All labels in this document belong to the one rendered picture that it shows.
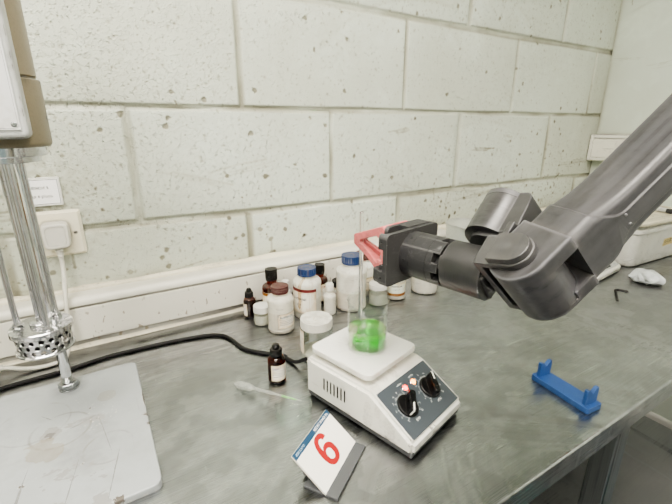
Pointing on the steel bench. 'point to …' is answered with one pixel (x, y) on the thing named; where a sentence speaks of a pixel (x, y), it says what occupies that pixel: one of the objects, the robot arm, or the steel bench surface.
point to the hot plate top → (397, 349)
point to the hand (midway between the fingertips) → (360, 238)
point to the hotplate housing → (381, 423)
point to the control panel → (429, 411)
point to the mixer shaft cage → (33, 331)
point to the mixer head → (20, 93)
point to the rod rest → (586, 401)
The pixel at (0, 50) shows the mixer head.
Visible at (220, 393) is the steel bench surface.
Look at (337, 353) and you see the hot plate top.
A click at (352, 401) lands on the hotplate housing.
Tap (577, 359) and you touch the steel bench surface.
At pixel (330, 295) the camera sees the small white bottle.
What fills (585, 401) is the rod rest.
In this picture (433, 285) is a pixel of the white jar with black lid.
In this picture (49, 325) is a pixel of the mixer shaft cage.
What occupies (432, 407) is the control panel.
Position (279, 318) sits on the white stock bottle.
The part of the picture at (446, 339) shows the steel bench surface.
